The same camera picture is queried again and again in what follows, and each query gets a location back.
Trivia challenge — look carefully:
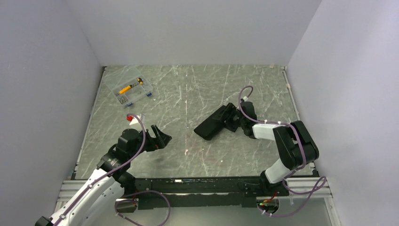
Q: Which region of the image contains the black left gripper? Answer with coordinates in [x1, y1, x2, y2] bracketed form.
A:
[128, 124, 171, 160]

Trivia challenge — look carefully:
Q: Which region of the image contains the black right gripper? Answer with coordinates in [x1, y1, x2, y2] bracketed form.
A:
[213, 103, 246, 132]

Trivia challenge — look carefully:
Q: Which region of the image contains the black zippered tool case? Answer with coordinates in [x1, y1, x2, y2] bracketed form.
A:
[193, 105, 226, 141]

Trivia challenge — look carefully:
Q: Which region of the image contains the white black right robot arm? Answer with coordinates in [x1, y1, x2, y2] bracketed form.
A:
[217, 100, 319, 195]

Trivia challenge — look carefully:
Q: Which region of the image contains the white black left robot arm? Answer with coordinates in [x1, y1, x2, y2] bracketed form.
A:
[35, 125, 172, 226]

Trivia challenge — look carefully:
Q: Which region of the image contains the clear plastic organizer box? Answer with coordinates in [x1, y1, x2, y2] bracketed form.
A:
[103, 65, 153, 107]

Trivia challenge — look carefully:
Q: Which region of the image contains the small black yellow tool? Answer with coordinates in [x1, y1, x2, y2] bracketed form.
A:
[136, 77, 144, 85]

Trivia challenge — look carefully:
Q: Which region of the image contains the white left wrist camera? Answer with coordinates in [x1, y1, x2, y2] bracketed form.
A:
[126, 113, 145, 126]

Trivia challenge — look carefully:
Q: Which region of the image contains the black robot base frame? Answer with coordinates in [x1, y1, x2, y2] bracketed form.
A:
[123, 176, 289, 210]

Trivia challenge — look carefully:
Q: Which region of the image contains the yellow handled screwdriver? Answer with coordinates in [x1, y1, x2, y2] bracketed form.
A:
[119, 85, 133, 95]

